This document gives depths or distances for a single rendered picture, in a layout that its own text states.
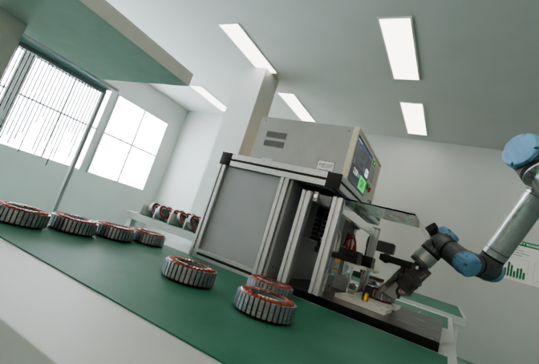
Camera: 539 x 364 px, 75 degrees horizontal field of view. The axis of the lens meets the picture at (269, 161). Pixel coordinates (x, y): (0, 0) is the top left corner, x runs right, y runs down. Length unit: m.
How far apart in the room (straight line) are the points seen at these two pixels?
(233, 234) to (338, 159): 0.43
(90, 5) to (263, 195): 0.70
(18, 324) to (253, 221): 0.82
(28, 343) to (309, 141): 1.05
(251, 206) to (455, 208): 5.68
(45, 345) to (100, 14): 0.56
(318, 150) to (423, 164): 5.65
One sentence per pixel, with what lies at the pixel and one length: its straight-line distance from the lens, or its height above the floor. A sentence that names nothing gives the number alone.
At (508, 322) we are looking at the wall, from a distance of 6.56.
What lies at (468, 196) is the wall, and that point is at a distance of 6.69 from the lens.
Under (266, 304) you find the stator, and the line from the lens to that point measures 0.63.
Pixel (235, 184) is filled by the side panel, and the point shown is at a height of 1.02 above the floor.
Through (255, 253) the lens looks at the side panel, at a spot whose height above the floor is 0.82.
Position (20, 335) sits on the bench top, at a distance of 0.40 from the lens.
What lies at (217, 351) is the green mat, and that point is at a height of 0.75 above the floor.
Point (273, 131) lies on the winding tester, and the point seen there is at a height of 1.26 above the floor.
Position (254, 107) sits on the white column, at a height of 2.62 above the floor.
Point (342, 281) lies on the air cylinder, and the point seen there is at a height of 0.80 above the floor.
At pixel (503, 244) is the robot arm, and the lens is 1.43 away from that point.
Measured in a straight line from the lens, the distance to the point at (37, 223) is 0.93.
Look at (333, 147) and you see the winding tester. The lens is 1.23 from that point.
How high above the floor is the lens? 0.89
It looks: 11 degrees up
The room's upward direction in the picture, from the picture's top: 17 degrees clockwise
